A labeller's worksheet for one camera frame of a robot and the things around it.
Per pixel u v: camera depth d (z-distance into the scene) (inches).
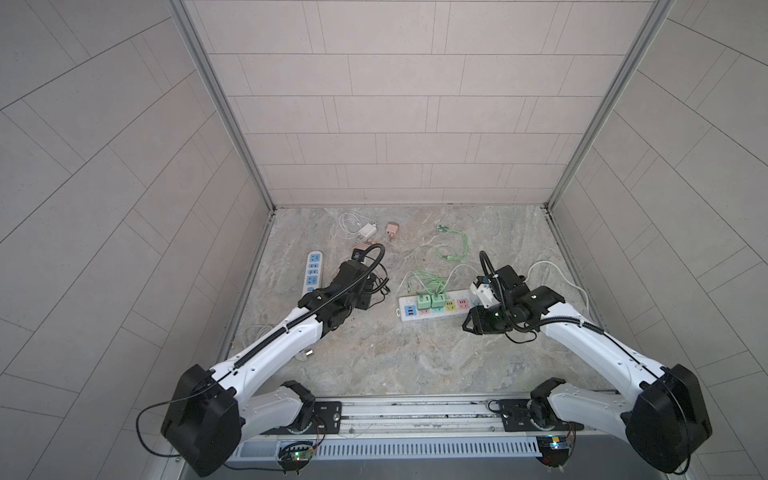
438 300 33.2
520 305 22.8
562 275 36.9
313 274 36.9
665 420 15.2
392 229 42.8
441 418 28.6
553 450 26.8
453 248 41.1
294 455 25.3
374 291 26.8
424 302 33.3
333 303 22.4
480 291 29.6
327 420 27.9
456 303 35.0
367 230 41.9
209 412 14.8
